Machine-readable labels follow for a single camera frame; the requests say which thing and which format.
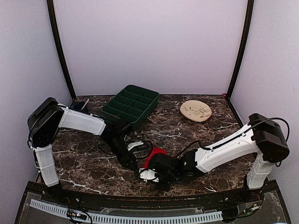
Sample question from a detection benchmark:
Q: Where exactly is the right black frame post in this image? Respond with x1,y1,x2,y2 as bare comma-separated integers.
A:
226,0,255,101

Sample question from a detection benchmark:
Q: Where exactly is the grey slotted cable duct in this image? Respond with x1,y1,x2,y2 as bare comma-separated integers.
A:
29,199,223,224

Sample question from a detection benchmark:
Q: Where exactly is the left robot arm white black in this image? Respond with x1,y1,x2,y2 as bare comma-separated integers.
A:
27,98,138,203

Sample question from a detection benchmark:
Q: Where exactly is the small circuit board right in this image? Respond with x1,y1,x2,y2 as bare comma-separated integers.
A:
243,203,260,215

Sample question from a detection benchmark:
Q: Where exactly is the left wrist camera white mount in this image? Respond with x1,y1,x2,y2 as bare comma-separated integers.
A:
128,141,143,151

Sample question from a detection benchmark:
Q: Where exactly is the small circuit board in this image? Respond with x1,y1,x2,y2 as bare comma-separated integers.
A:
67,210,87,220
243,203,260,215

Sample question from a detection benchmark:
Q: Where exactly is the dark blue cup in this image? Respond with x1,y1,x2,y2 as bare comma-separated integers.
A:
70,101,89,114

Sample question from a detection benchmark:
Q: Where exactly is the left black frame post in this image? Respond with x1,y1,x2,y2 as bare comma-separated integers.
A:
46,0,77,101

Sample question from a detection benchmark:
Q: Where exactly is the red sock plain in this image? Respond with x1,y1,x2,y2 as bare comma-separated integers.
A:
143,147,168,170

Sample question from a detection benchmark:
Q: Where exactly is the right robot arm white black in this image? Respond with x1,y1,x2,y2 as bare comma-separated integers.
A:
139,113,290,203

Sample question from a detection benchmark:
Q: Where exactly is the black front rail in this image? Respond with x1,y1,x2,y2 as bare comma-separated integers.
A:
18,181,283,212

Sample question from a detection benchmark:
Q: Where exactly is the beige patterned plate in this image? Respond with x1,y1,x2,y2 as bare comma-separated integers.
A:
180,100,212,122

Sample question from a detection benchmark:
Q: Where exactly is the small circuit board left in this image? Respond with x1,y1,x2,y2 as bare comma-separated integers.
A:
67,210,87,220

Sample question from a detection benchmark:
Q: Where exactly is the green compartment tray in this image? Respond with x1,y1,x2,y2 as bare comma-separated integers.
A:
102,84,159,131

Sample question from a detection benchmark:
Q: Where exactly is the black frame post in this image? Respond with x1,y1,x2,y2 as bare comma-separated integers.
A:
46,0,77,101
226,0,255,101

